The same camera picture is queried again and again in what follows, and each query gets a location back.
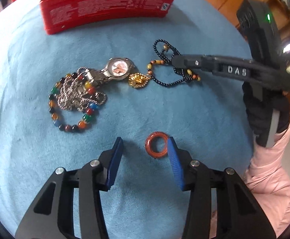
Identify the silver wrist watch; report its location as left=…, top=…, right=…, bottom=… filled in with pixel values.
left=75, top=57, right=135, bottom=96

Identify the multicolour bead bracelet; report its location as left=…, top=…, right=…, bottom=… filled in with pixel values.
left=48, top=72, right=99, bottom=133

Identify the right hand black glove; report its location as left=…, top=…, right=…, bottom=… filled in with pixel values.
left=242, top=82, right=290, bottom=148

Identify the red plastic tray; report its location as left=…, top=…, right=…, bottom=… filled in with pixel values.
left=39, top=0, right=174, bottom=35

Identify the pink right sleeve forearm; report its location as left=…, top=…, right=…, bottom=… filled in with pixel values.
left=244, top=124, right=290, bottom=236

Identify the blue bed blanket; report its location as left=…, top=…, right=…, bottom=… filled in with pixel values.
left=0, top=0, right=253, bottom=238

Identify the dark bead necklace gold pendant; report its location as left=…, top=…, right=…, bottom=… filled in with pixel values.
left=128, top=39, right=201, bottom=89

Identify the red-brown ring bangle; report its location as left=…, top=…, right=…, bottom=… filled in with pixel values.
left=145, top=132, right=169, bottom=159

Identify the silver chain necklace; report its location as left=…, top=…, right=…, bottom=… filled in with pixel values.
left=56, top=66, right=108, bottom=112

